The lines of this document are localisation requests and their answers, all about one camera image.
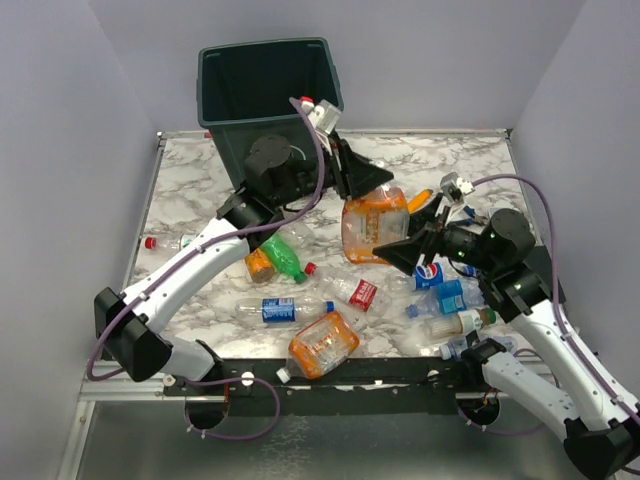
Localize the red label clear bottle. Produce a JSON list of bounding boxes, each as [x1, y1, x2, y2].
[[319, 274, 392, 316]]

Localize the light blue label bottle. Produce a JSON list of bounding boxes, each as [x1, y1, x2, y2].
[[405, 278, 486, 319]]

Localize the blue handled pliers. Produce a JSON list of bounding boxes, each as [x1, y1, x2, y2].
[[463, 206, 488, 225]]

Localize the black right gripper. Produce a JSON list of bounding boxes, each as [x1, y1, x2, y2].
[[374, 192, 500, 275]]

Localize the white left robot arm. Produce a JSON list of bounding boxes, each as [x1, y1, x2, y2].
[[90, 133, 393, 395]]

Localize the red cap water bottle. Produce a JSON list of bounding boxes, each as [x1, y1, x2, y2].
[[142, 234, 197, 252]]

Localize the small orange tea bottle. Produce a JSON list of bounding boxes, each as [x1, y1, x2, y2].
[[244, 249, 276, 284]]

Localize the clear glass-like jar bottle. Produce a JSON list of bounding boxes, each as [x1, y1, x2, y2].
[[278, 222, 315, 248]]

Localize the green plastic bottle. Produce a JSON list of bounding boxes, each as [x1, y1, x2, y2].
[[260, 234, 307, 284]]

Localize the green cap milk tea bottle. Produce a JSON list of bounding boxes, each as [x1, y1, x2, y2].
[[427, 308, 497, 340]]

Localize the crushed Pepsi bottle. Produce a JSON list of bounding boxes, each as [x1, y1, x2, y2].
[[386, 262, 478, 295]]

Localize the black flat box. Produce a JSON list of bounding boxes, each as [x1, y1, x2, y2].
[[524, 245, 555, 301]]

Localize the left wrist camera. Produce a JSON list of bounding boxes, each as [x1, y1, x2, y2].
[[299, 96, 342, 135]]

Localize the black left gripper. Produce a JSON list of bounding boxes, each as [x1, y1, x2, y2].
[[273, 129, 392, 208]]

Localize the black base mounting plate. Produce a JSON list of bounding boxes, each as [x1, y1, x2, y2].
[[162, 355, 501, 417]]

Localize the blue label bottle near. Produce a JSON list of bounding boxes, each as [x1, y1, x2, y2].
[[235, 296, 335, 326]]

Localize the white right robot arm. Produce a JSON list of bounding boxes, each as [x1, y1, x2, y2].
[[373, 196, 639, 479]]

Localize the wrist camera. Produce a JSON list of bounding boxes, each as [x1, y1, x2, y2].
[[440, 172, 475, 222], [299, 96, 342, 135]]

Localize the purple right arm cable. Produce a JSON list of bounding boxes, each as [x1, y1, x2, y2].
[[457, 173, 640, 476]]

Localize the small clear blue cap bottle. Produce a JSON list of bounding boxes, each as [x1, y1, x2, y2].
[[439, 333, 519, 362]]

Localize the yellow utility knife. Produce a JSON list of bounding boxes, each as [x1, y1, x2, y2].
[[407, 189, 433, 214]]

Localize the large orange juice bottle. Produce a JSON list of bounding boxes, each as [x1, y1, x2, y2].
[[341, 183, 409, 264], [276, 311, 360, 384]]

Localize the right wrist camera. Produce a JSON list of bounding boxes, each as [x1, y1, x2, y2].
[[440, 172, 475, 222]]

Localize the dark green trash bin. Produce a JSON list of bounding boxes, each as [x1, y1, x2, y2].
[[196, 37, 344, 187]]

